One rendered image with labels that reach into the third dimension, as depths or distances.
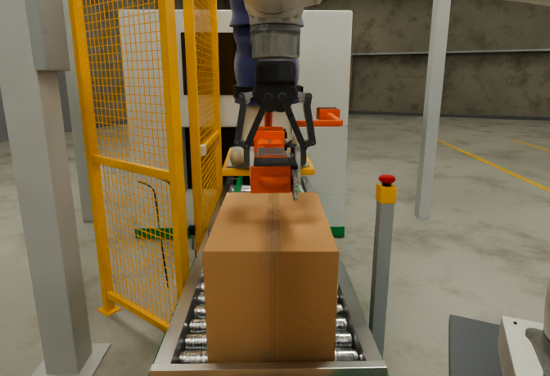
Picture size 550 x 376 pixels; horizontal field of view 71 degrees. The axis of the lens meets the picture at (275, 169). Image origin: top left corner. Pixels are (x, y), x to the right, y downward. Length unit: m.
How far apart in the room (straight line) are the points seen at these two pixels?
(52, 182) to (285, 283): 1.17
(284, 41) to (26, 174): 1.51
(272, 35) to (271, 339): 0.93
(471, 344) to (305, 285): 0.47
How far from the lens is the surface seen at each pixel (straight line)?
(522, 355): 1.09
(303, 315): 1.26
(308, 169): 1.20
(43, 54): 1.86
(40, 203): 2.00
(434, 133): 4.17
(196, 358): 1.44
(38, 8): 1.88
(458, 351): 1.21
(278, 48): 0.69
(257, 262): 1.17
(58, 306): 2.19
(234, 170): 1.19
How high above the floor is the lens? 1.44
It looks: 13 degrees down
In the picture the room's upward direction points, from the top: straight up
